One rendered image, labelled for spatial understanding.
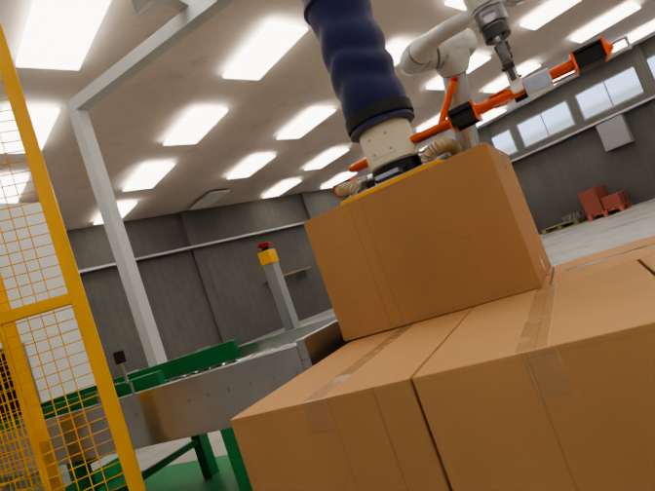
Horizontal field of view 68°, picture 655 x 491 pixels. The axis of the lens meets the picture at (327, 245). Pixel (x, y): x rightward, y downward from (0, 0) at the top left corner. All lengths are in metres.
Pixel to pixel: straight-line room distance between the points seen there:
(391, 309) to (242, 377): 0.51
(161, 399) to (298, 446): 0.95
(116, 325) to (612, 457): 12.05
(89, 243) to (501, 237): 11.92
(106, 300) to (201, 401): 10.91
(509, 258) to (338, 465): 0.70
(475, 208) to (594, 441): 0.71
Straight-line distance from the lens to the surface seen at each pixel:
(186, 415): 1.79
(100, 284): 12.61
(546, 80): 1.51
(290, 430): 0.96
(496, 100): 1.52
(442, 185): 1.36
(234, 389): 1.62
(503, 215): 1.33
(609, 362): 0.77
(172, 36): 4.54
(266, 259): 2.43
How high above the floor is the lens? 0.73
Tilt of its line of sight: 5 degrees up
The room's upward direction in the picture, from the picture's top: 20 degrees counter-clockwise
